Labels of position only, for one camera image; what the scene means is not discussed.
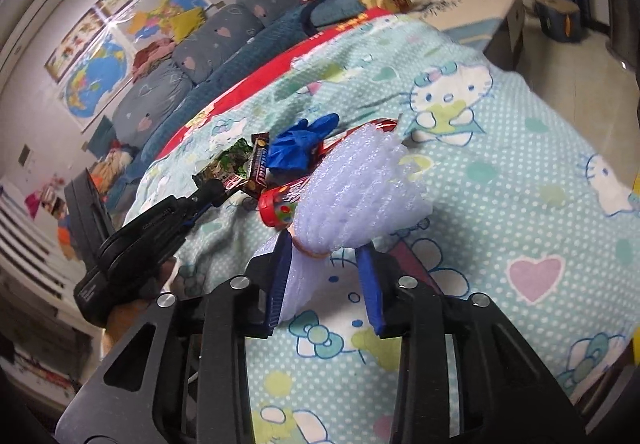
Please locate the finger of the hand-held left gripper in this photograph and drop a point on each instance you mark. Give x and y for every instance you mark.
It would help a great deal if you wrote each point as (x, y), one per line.
(197, 215)
(207, 191)

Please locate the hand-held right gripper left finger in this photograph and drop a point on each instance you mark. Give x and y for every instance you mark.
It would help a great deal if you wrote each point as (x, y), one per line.
(281, 281)

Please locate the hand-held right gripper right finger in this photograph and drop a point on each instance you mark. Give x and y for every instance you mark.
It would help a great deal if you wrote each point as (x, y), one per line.
(372, 296)

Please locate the green snack wrapper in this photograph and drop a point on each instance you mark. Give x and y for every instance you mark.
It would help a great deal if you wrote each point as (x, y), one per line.
(227, 164)

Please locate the brown snack wrapper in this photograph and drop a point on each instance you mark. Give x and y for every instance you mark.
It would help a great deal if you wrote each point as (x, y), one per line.
(257, 164)

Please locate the blue rubber glove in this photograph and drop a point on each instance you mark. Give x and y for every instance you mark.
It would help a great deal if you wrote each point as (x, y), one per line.
(295, 146)

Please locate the person's left hand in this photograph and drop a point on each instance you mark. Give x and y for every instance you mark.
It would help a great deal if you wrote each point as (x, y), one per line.
(127, 319)

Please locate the black case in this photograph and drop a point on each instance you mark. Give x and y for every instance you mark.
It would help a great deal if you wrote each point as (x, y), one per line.
(87, 214)

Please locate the white shelf unit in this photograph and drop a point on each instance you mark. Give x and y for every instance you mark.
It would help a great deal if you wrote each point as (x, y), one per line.
(30, 249)

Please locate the red blanket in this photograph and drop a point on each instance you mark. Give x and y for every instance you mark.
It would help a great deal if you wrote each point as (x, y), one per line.
(235, 94)

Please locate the pile of clothes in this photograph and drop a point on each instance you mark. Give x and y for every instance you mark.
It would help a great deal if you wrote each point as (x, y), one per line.
(152, 56)

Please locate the yellow cloth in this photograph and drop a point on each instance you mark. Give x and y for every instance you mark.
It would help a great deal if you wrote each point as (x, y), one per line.
(187, 24)

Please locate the cartoon printed blanket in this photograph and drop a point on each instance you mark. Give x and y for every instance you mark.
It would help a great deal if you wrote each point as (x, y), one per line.
(500, 149)

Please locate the white coffee table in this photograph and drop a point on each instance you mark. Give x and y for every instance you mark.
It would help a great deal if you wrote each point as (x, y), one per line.
(475, 9)

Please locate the dark storage stool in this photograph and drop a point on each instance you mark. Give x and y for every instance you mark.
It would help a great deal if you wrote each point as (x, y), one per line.
(560, 19)

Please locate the world wall map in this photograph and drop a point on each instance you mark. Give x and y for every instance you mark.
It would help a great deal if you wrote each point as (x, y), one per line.
(95, 79)

